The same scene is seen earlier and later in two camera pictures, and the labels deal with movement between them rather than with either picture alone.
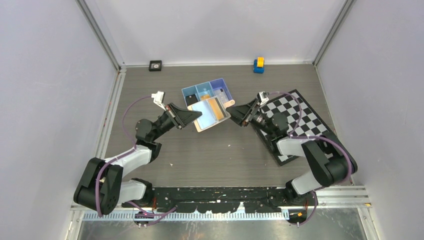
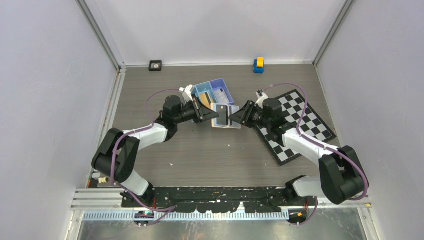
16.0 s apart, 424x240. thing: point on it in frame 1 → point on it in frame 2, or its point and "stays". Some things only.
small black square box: [155, 65] stays
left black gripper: [183, 117] → [201, 112]
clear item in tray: [221, 95] stays
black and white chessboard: [289, 114] stays
